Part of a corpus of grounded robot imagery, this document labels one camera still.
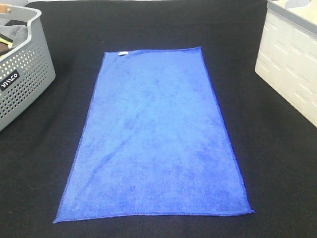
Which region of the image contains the blue microfiber towel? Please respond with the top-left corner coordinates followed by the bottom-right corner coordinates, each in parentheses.
top-left (54, 47), bottom-right (253, 223)

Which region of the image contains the black table cloth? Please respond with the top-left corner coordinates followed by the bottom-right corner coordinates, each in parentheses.
top-left (0, 0), bottom-right (317, 238)

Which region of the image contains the grey perforated plastic basket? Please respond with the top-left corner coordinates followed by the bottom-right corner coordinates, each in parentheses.
top-left (0, 4), bottom-right (55, 129)

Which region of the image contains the white plastic storage crate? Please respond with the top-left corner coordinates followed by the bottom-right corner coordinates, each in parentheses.
top-left (255, 0), bottom-right (317, 125)

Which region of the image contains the grey cloth in basket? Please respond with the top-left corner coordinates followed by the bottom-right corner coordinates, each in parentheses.
top-left (0, 25), bottom-right (28, 51)

